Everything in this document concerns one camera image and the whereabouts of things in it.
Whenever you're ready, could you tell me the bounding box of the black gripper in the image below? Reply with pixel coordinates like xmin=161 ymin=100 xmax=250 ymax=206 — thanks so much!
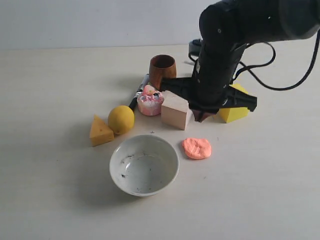
xmin=159 ymin=77 xmax=258 ymax=123

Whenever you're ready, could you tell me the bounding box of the orange putty blob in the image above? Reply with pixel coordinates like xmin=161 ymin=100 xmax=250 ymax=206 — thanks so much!
xmin=182 ymin=137 xmax=212 ymax=160

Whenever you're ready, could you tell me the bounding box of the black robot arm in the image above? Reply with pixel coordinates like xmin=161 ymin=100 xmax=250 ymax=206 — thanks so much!
xmin=158 ymin=0 xmax=320 ymax=122

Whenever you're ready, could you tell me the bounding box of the light wooden cube block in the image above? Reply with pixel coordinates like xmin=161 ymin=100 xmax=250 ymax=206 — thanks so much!
xmin=161 ymin=90 xmax=193 ymax=131

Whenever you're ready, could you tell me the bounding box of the yellow cube block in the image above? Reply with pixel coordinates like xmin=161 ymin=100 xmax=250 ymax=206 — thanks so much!
xmin=216 ymin=83 xmax=250 ymax=124

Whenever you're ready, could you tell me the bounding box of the pink toy cake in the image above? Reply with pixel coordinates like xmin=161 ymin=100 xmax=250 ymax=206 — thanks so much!
xmin=137 ymin=84 xmax=164 ymax=117

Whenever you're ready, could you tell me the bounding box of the brown wooden cup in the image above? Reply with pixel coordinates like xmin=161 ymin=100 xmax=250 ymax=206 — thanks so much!
xmin=149 ymin=54 xmax=177 ymax=90

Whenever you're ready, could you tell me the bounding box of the black white marker pen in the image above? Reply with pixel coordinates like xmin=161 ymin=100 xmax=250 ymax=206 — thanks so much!
xmin=128 ymin=74 xmax=149 ymax=111

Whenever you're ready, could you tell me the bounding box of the white ceramic bowl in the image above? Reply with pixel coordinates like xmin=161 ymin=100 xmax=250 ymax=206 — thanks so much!
xmin=109 ymin=134 xmax=180 ymax=198

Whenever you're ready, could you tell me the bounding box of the yellow lemon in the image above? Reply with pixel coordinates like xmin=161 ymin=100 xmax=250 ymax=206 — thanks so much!
xmin=107 ymin=105 xmax=135 ymax=135

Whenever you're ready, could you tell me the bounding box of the yellow toy cheese wedge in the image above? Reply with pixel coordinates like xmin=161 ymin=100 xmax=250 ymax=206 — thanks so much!
xmin=89 ymin=114 xmax=115 ymax=147

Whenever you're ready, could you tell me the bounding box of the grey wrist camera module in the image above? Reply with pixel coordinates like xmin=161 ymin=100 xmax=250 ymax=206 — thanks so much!
xmin=188 ymin=38 xmax=202 ymax=57

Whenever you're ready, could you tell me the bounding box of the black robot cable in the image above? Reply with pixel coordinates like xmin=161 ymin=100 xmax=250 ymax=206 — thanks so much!
xmin=231 ymin=27 xmax=320 ymax=91

